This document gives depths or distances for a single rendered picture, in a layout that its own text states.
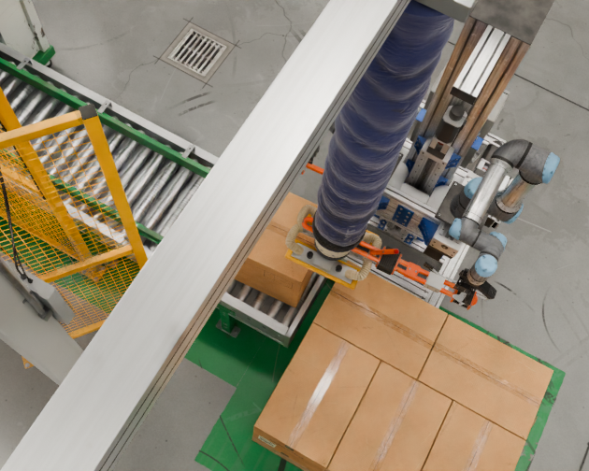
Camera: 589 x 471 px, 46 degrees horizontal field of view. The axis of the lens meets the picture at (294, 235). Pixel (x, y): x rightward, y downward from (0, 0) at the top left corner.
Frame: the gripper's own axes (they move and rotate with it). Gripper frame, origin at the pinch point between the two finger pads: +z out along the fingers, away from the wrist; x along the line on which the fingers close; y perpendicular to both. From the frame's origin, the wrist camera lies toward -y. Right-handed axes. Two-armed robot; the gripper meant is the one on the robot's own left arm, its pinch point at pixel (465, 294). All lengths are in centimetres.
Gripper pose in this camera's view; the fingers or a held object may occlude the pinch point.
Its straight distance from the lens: 302.4
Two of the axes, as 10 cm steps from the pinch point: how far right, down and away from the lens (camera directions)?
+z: -0.7, 3.9, 9.2
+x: -4.5, 8.1, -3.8
